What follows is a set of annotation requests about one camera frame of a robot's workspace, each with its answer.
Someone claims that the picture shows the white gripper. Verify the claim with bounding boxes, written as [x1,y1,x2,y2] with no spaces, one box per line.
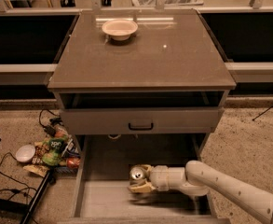
[129,164,186,193]

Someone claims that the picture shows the silver green 7up can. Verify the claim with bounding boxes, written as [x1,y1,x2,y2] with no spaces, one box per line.
[130,166,146,186]

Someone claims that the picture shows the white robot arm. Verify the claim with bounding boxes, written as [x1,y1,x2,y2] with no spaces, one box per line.
[129,161,273,224]

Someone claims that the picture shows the open middle drawer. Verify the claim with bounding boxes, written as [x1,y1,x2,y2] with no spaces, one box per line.
[59,134,231,224]

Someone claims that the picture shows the red soda can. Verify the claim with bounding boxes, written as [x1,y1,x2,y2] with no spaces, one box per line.
[66,157,80,169]

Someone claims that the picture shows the grey drawer cabinet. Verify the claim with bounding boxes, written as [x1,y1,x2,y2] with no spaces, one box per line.
[47,8,237,224]

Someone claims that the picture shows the grey top drawer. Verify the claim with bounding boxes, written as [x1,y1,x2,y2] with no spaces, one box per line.
[61,107,224,135]

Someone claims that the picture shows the white bowl on counter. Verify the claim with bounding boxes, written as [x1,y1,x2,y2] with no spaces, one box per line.
[102,20,138,41]

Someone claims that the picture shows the green snack bag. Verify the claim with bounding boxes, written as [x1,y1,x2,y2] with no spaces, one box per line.
[42,138,66,166]

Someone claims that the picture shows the yellow snack packet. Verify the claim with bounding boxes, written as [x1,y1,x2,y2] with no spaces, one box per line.
[23,164,48,177]

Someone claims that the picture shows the white bowl on floor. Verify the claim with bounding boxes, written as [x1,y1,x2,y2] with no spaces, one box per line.
[15,145,35,163]

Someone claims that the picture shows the black stand leg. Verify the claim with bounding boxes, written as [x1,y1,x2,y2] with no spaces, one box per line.
[0,170,55,224]

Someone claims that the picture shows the black drawer handle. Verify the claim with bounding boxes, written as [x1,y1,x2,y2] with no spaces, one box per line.
[128,122,154,131]

